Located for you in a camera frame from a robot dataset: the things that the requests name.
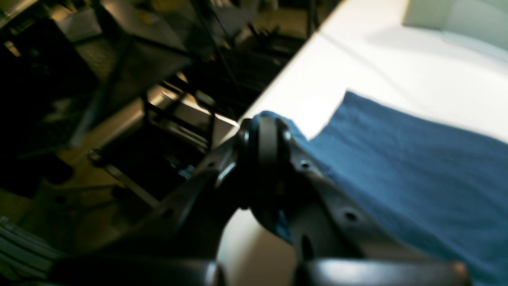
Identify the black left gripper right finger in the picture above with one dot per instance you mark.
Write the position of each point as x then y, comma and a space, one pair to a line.
336, 242

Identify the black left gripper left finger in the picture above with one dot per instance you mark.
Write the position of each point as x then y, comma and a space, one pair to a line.
176, 244

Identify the dark blue t-shirt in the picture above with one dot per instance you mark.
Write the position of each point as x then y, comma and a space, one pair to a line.
434, 187

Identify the white tray at corner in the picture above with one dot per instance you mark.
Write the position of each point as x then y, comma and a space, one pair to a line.
478, 23

